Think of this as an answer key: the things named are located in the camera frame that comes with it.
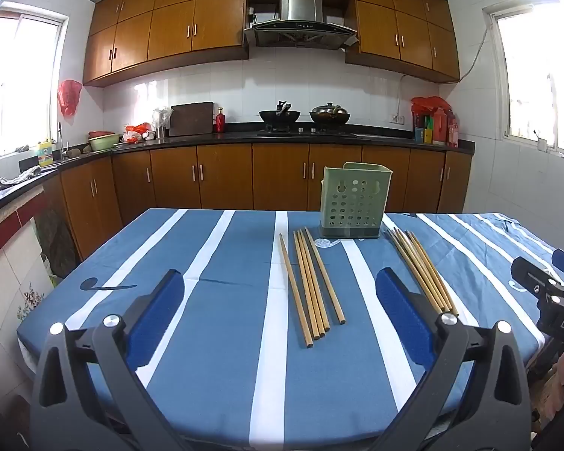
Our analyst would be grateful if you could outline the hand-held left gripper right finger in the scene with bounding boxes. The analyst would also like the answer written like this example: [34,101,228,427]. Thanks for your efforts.
[369,267,532,451]

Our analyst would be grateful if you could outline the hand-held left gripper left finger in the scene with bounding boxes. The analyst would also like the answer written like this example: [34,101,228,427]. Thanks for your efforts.
[30,269,193,451]

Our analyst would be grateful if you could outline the wooden chopstick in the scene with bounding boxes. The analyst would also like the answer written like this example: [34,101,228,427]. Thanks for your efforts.
[404,231,454,315]
[393,228,445,315]
[387,232,435,312]
[279,234,309,349]
[293,230,320,341]
[297,230,325,337]
[305,226,347,325]
[399,230,449,315]
[301,229,331,331]
[409,231,459,316]

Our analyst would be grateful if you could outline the green perforated chopstick holder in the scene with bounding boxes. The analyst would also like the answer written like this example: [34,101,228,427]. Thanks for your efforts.
[320,162,394,240]

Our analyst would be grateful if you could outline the blue white striped tablecloth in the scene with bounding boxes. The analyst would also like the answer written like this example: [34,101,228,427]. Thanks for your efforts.
[16,207,564,451]

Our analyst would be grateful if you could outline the wooden base cabinets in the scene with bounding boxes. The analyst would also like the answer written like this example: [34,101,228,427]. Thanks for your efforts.
[42,143,473,264]

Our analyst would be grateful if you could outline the group of condiment bottles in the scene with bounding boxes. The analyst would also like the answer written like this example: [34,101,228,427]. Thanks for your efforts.
[410,96,460,148]

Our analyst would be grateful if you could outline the black kitchen countertop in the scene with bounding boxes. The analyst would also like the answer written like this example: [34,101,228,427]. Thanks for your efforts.
[0,122,475,219]

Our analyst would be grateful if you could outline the green basin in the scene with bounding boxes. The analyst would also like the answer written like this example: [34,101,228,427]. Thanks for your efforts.
[87,134,122,152]

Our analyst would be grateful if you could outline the red white plastic bag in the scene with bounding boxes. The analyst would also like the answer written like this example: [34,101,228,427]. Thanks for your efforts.
[122,122,153,144]

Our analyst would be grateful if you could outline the grey rag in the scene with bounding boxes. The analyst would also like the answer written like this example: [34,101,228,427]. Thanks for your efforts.
[0,166,43,189]

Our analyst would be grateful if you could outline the steel utensil cup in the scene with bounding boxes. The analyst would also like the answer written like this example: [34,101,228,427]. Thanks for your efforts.
[153,107,174,139]

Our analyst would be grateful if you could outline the yellow dish soap bottle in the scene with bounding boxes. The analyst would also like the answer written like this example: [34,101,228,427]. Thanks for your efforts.
[38,137,56,167]

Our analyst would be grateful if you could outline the steel faucet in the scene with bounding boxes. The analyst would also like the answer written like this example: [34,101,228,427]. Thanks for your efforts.
[56,122,71,160]

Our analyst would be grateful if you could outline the dark brown cutting board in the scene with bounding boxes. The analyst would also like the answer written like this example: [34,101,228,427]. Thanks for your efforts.
[169,101,215,137]

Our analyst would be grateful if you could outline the black gas stove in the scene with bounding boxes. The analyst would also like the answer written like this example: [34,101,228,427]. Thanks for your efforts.
[258,122,358,138]

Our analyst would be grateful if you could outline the black wok with lid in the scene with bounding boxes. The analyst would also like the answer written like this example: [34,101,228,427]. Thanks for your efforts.
[309,102,351,126]

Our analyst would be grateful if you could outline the hanging red plastic bag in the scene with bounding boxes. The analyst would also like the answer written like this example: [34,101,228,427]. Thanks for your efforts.
[58,79,83,118]

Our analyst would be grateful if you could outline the steel range hood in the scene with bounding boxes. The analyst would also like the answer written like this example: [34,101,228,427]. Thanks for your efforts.
[243,0,359,51]

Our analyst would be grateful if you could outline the window with white frame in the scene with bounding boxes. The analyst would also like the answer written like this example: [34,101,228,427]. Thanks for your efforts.
[482,0,564,156]
[0,2,70,160]

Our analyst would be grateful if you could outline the black wok with handle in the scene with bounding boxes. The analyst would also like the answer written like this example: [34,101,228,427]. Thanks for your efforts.
[258,101,302,125]

